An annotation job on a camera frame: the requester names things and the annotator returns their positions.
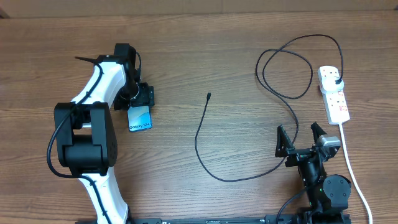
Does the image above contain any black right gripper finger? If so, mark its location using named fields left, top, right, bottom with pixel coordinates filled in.
left=310, top=122, right=326, bottom=144
left=275, top=125, right=294, bottom=152

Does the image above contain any Galaxy S24+ smartphone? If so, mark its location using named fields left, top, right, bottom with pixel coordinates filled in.
left=127, top=106, right=152, bottom=132

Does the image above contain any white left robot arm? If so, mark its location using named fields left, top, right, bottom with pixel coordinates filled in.
left=47, top=43, right=155, bottom=223

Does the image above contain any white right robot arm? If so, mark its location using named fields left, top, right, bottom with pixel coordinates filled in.
left=275, top=123, right=351, bottom=223

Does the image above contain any white charger plug adapter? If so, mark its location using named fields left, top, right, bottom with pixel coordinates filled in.
left=320, top=77, right=345, bottom=94

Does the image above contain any white power strip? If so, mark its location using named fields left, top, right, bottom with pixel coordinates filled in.
left=318, top=66, right=350, bottom=125

